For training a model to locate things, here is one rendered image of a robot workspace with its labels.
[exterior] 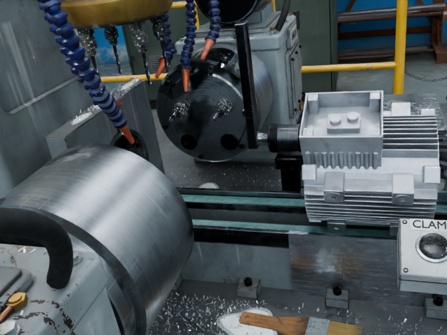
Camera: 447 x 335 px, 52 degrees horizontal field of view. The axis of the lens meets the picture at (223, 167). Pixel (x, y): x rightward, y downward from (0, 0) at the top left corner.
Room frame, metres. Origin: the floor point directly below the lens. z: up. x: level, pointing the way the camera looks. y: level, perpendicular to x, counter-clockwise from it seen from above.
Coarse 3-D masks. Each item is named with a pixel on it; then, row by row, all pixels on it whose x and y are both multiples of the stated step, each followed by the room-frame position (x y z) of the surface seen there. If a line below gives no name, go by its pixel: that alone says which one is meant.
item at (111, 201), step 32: (64, 160) 0.55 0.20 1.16; (96, 160) 0.54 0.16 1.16; (128, 160) 0.55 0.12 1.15; (32, 192) 0.47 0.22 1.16; (64, 192) 0.47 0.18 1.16; (96, 192) 0.47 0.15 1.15; (128, 192) 0.49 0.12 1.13; (160, 192) 0.53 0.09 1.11; (64, 224) 0.42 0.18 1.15; (96, 224) 0.43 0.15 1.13; (128, 224) 0.45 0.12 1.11; (160, 224) 0.48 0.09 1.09; (192, 224) 0.55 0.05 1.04; (128, 256) 0.42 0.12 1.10; (160, 256) 0.45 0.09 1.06; (128, 288) 0.40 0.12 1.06; (160, 288) 0.44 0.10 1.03; (128, 320) 0.39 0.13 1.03
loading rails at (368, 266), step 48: (192, 192) 0.85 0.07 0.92; (240, 192) 0.81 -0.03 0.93; (288, 192) 0.78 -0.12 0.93; (240, 240) 0.68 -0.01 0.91; (288, 240) 0.65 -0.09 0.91; (336, 240) 0.61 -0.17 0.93; (384, 240) 0.59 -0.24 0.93; (240, 288) 0.65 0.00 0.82; (288, 288) 0.65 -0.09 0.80; (336, 288) 0.61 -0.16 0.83; (384, 288) 0.58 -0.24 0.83
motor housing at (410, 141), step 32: (384, 128) 0.65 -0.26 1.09; (416, 128) 0.63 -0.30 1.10; (384, 160) 0.62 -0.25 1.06; (416, 160) 0.60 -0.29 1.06; (320, 192) 0.63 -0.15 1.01; (352, 192) 0.60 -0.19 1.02; (384, 192) 0.59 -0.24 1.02; (416, 192) 0.58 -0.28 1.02; (352, 224) 0.64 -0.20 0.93; (384, 224) 0.62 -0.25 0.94
